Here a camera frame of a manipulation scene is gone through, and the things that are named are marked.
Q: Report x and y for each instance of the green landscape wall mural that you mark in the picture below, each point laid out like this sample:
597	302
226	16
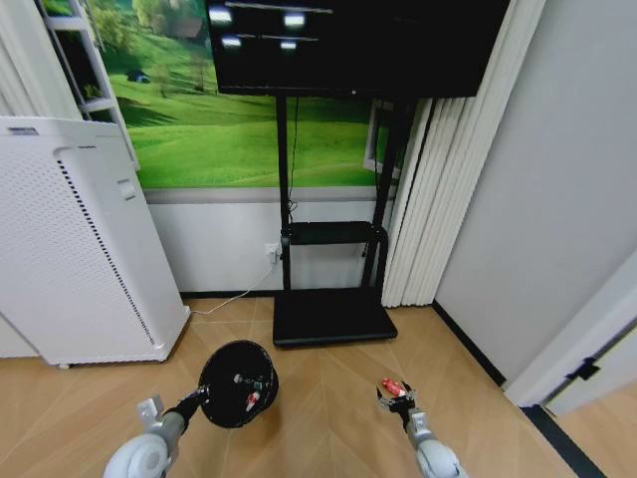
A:
199	129

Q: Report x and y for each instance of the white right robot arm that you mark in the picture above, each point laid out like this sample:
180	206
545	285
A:
433	448

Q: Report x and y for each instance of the black door hinge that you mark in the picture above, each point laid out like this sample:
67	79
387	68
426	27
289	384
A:
584	370

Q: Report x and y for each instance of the black television screen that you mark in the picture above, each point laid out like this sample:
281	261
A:
358	50

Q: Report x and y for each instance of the white air purifier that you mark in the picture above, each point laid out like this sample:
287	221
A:
69	249

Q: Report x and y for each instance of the white pleated curtain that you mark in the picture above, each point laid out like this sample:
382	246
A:
423	199
25	60

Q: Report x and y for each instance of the red and white trash piece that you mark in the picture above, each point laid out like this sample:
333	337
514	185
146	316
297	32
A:
253	401

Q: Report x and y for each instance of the white door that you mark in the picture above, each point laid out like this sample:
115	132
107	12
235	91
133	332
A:
572	338

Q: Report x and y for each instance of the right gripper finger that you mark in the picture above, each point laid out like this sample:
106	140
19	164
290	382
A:
385	399
409	390

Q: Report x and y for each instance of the white wall socket with plug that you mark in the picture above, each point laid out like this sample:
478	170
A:
272	252

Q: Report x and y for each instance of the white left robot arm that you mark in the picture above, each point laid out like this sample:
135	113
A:
144	448

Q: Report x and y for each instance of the red snack wrapper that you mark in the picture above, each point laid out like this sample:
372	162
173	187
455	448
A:
393	386

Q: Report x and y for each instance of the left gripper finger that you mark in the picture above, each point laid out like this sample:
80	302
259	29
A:
191	396

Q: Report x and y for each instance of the black floor threshold strip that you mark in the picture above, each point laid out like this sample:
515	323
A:
562	443

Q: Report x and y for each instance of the small grey trash piece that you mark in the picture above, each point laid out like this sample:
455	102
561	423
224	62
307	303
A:
249	381

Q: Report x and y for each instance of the black television floor stand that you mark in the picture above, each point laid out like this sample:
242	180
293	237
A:
333	318

